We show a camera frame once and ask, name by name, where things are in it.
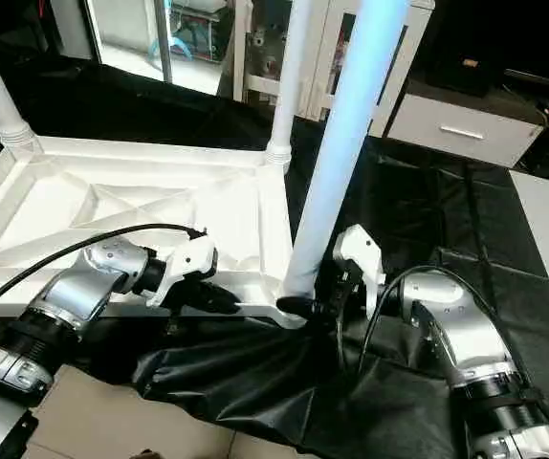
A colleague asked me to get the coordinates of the black work surface mat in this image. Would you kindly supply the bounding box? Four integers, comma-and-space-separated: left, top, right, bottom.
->
0, 53, 549, 459

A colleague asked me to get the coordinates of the white plastic table top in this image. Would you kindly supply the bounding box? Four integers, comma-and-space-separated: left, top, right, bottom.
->
0, 134, 306, 330

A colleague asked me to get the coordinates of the black equipment box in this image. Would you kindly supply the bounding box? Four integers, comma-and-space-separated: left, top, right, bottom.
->
428, 0, 515, 97

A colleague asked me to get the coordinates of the white drawer unit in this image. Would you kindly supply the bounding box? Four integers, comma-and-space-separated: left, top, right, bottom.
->
385, 94, 545, 169

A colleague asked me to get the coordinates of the white glass door cabinet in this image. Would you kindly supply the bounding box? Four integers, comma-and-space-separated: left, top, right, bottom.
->
231, 0, 436, 140

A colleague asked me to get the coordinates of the colourful background box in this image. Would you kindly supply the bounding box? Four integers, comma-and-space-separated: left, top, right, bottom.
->
150, 0, 230, 63

